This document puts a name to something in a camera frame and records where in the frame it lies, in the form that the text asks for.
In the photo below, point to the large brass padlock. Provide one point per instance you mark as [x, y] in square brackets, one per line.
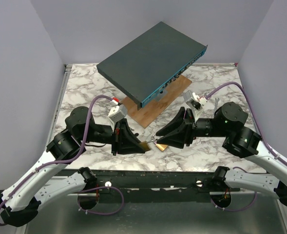
[161, 147]

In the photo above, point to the small silver wrench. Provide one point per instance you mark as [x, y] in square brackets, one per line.
[216, 104]

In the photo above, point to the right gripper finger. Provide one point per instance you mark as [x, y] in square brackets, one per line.
[173, 124]
[176, 138]

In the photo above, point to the dark network switch box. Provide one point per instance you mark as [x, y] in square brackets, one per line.
[149, 63]

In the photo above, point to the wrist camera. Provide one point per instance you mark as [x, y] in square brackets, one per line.
[196, 103]
[117, 112]

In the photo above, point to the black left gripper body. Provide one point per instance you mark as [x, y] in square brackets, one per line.
[115, 139]

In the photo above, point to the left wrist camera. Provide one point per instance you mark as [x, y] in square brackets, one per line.
[117, 112]

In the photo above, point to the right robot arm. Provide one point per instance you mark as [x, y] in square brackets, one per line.
[229, 123]

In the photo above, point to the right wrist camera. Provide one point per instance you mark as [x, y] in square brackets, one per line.
[196, 103]

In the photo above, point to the wooden board stand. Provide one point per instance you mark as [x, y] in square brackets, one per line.
[146, 115]

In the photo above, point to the small brass padlock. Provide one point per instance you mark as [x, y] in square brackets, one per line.
[145, 145]

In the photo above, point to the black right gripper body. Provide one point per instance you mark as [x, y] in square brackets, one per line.
[190, 125]

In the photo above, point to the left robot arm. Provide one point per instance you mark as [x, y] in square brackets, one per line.
[20, 203]

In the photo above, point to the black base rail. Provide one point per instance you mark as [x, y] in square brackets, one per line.
[152, 187]

